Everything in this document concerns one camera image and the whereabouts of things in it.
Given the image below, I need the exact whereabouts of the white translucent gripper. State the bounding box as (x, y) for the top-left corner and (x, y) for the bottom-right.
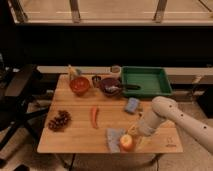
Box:
(127, 123), (154, 150)

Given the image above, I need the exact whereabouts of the red yellow apple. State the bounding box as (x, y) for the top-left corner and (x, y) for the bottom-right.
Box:
(120, 134), (134, 151)

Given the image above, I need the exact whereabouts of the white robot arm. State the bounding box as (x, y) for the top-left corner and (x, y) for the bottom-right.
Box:
(128, 96), (213, 155)

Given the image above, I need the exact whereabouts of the small metal cup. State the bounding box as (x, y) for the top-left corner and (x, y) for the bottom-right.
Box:
(92, 75), (101, 88)

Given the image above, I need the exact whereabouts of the grey blue folded cloth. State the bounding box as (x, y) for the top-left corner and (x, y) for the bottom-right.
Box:
(106, 128), (126, 153)

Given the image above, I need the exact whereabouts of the blue sponge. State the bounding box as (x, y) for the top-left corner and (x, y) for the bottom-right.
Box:
(124, 98), (140, 114)

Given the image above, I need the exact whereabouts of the orange carrot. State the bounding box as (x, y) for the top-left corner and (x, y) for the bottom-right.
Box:
(91, 106), (99, 129)

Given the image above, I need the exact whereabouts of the green plastic tray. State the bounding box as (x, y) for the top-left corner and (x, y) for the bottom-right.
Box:
(121, 66), (172, 98)

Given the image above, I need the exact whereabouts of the purple bowl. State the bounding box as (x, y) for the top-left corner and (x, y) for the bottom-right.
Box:
(99, 77), (121, 97)

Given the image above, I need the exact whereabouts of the wooden folding table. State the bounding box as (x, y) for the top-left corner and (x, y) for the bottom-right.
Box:
(36, 73), (184, 155)

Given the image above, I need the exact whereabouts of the red bowl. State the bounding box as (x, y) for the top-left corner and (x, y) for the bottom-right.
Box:
(69, 76), (90, 96)

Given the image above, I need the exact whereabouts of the brown grape bunch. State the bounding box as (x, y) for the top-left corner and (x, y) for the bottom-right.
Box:
(48, 110), (71, 132)

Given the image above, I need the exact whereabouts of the yellow bottle toy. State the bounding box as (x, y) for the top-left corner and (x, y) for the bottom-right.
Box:
(68, 65), (81, 80)

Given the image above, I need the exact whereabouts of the black office chair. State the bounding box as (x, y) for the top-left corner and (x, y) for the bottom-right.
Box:
(0, 53), (49, 151)

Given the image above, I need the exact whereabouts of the black handled utensil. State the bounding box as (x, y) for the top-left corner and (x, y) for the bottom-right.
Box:
(105, 84), (141, 93)

